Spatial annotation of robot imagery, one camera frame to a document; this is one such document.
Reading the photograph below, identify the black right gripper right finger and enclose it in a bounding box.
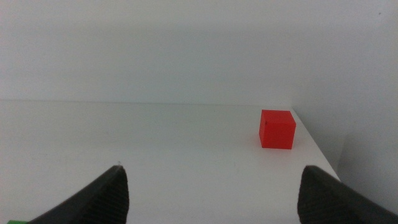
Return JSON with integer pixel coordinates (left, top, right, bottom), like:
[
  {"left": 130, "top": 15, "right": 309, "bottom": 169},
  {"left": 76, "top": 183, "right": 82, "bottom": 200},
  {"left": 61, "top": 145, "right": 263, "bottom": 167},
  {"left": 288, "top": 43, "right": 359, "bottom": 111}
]
[{"left": 297, "top": 165, "right": 398, "bottom": 224}]

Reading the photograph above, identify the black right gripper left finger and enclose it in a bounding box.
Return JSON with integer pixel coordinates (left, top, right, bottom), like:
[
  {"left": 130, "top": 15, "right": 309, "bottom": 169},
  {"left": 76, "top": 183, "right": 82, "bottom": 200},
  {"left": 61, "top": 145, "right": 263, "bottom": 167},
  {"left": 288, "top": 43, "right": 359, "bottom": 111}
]
[{"left": 26, "top": 165, "right": 130, "bottom": 224}]

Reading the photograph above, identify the red cube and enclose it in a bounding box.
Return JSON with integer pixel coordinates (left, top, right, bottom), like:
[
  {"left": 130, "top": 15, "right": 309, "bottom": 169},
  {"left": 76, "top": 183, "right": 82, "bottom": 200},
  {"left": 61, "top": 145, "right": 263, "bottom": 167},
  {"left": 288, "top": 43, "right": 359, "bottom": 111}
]
[{"left": 259, "top": 109, "right": 297, "bottom": 150}]

